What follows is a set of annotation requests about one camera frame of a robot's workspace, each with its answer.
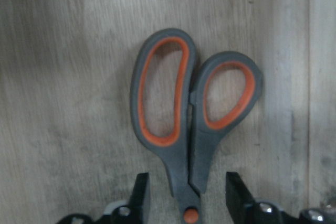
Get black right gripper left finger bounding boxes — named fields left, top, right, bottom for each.
left=58, top=173, right=150, bottom=224

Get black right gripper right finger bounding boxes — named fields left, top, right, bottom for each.
left=225, top=172, right=335, bottom=223

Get grey orange scissors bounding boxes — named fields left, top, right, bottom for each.
left=130, top=28, right=262, bottom=223

